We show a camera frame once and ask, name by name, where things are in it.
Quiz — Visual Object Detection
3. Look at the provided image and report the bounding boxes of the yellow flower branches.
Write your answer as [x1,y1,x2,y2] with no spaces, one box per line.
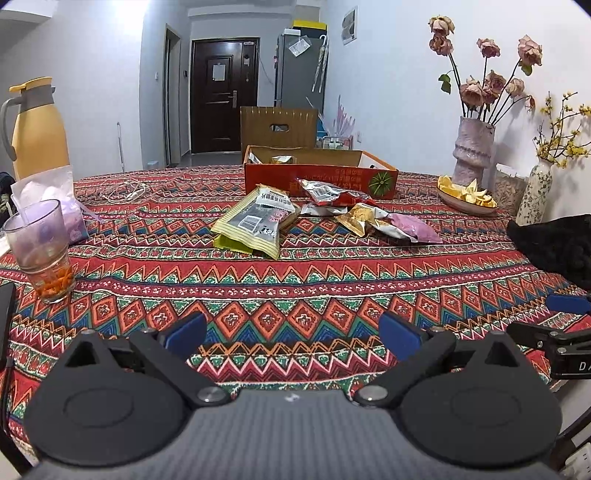
[535,92,591,169]

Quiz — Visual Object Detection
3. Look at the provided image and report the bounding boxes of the purple decorative plant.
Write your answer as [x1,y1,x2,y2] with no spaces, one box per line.
[332,95,356,137]

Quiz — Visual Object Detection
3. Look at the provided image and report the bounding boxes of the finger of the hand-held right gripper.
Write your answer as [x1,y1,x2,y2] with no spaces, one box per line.
[547,292,591,315]
[506,320,591,354]

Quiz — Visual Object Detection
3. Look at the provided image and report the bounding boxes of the red cardboard box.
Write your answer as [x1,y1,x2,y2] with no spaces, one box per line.
[243,145,399,200]

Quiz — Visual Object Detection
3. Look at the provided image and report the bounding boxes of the white cable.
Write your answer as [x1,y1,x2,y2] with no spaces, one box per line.
[99,177,151,203]

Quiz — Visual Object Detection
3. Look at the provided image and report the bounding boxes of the grey-white snack packet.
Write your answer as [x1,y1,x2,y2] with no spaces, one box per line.
[255,183,302,232]

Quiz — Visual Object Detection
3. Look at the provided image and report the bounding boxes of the wall picture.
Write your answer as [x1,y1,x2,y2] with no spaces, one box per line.
[342,5,360,46]

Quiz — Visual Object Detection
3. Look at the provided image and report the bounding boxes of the yellow-green snack bag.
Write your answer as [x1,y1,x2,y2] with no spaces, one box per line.
[211,191,283,260]

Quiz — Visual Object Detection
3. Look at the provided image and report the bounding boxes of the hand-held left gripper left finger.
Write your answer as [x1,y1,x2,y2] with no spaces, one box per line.
[59,311,232,408]

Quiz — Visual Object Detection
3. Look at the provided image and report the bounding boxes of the white hanging umbrella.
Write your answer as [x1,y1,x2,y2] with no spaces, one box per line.
[311,35,331,93]

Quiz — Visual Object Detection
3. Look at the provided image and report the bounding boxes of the glass jar with lid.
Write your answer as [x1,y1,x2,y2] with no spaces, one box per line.
[493,163,527,216]

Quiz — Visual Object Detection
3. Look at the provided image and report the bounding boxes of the purple tissue pack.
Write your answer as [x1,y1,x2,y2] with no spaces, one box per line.
[10,164,90,246]

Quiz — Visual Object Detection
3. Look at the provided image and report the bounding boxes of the black smartphone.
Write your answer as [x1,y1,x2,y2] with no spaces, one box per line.
[0,282,16,356]

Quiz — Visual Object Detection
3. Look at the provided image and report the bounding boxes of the grey refrigerator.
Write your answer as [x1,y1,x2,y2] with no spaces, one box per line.
[275,28,331,110]

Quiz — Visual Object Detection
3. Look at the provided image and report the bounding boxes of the pink ceramic vase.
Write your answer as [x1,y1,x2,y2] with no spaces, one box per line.
[451,116,496,188]

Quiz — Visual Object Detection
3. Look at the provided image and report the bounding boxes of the red patterned tablecloth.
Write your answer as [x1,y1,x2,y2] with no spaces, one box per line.
[0,163,591,426]

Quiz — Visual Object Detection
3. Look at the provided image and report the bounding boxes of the pile of orange peels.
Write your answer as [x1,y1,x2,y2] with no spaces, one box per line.
[437,175,499,209]

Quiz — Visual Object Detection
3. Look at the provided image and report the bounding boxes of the dark backpack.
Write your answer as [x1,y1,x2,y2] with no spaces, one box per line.
[0,172,14,223]

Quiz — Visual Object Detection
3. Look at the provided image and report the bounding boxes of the pink snack packet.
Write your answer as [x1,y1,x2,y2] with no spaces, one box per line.
[389,212,443,244]

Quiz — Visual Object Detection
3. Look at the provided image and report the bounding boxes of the yellow thermos jug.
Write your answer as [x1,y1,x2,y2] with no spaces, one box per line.
[0,76,70,182]

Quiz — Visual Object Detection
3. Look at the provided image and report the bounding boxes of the orange snack packet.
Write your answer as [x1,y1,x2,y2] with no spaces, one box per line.
[334,203,394,237]

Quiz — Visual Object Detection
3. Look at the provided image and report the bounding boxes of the white snack packet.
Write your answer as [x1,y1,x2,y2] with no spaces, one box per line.
[300,203,348,218]

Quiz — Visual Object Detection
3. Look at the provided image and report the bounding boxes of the glass cup with goji berries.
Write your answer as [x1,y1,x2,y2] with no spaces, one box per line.
[3,199,76,304]

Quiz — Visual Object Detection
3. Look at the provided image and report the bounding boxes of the black cloth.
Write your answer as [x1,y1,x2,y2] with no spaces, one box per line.
[506,214,591,292]

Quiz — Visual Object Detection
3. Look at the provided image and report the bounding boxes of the dark brown entrance door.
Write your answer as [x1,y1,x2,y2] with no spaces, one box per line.
[189,38,259,154]

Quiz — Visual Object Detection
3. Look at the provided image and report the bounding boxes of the red snack packet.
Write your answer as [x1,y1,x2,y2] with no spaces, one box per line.
[295,177,376,208]

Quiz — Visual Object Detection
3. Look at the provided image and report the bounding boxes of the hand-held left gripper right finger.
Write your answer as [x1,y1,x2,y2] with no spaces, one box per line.
[353,310,532,408]

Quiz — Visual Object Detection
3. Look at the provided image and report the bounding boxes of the bunch of dried pink roses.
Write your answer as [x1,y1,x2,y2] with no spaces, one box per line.
[428,16,544,126]

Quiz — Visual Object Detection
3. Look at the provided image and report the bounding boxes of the grey interior door frame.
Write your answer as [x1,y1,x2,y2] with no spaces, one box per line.
[163,25,184,167]

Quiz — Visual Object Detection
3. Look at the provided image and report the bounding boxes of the bowl of yellow peels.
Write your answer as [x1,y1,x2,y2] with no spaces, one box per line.
[436,182,501,217]

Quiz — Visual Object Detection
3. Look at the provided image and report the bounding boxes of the white floral vase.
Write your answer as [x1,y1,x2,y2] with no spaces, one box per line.
[515,160,554,227]

